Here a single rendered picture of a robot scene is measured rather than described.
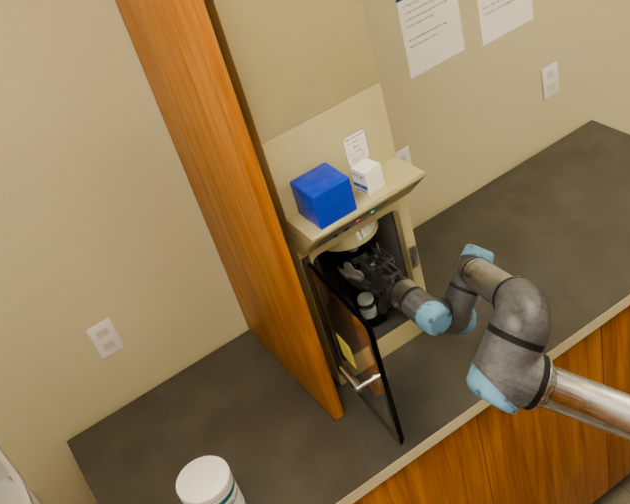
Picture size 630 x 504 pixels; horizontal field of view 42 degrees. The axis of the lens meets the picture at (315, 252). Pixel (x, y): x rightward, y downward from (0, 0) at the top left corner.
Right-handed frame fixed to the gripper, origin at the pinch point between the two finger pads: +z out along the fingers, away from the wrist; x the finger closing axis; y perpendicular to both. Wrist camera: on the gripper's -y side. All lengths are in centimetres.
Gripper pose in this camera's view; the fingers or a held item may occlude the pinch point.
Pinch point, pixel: (356, 260)
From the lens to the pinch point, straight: 218.2
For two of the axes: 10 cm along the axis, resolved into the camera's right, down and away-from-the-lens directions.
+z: -5.2, -4.5, 7.2
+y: -2.2, -7.5, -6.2
